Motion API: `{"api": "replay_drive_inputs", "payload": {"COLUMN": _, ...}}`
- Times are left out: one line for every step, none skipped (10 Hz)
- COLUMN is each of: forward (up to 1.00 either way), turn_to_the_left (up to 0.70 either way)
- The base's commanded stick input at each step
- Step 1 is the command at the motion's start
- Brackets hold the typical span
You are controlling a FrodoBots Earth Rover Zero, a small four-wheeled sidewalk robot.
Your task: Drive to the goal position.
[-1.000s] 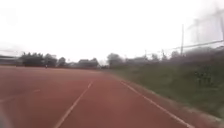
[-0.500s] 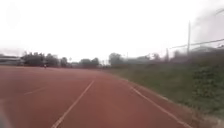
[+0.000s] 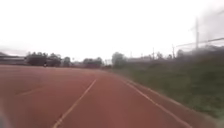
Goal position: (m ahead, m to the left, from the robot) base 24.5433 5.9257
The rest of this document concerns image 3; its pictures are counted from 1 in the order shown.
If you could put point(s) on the round tree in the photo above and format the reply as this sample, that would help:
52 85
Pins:
118 60

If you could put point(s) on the row of trees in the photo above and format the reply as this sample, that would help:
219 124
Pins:
50 60

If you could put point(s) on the tall utility pole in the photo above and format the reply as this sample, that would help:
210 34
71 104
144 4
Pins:
197 33

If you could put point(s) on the low building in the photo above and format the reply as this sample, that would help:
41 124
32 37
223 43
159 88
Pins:
11 60

